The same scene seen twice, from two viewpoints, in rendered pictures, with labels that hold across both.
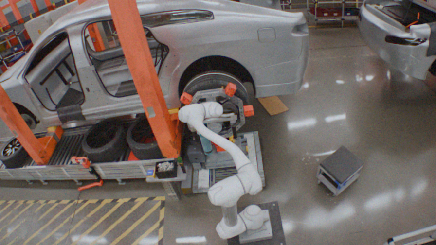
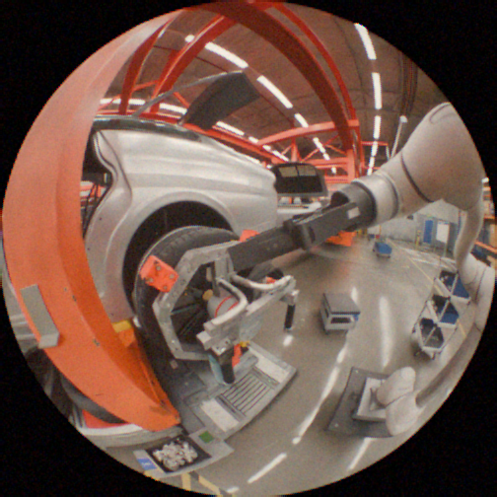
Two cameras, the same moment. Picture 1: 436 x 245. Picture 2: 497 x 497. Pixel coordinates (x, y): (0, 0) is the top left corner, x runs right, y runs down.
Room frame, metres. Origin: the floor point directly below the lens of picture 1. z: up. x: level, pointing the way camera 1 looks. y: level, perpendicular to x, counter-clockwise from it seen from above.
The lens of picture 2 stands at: (1.56, 0.36, 1.25)
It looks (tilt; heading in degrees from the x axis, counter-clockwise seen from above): 15 degrees down; 306
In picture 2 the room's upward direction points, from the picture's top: straight up
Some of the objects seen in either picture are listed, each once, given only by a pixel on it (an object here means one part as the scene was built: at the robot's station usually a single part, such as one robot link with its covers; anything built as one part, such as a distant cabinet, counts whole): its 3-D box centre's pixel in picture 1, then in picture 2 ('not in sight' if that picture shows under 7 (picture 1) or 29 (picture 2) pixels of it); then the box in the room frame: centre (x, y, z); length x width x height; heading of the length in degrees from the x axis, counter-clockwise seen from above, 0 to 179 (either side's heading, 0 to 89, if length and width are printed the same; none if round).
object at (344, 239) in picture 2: not in sight; (341, 195); (1.61, -3.68, 1.75); 0.68 x 0.16 x 2.45; 173
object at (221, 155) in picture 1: (222, 142); (215, 353); (2.12, -0.01, 0.32); 0.40 x 0.30 x 0.28; 83
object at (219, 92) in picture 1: (214, 114); (222, 307); (1.95, 0.02, 0.85); 0.54 x 0.07 x 0.54; 83
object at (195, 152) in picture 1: (198, 148); (182, 378); (2.15, 0.28, 0.26); 0.42 x 0.18 x 0.35; 173
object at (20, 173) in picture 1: (26, 158); not in sight; (2.71, 3.43, 0.20); 1.00 x 0.86 x 0.39; 83
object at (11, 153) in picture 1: (16, 150); not in sight; (2.73, 3.52, 0.39); 0.66 x 0.66 x 0.24
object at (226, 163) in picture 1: (227, 153); (220, 365); (2.11, -0.03, 0.13); 0.50 x 0.36 x 0.10; 83
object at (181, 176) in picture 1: (166, 174); (180, 457); (1.70, 0.61, 0.44); 0.43 x 0.17 x 0.03; 83
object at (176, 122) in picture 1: (172, 118); (122, 341); (2.24, 0.47, 0.69); 0.52 x 0.17 x 0.35; 173
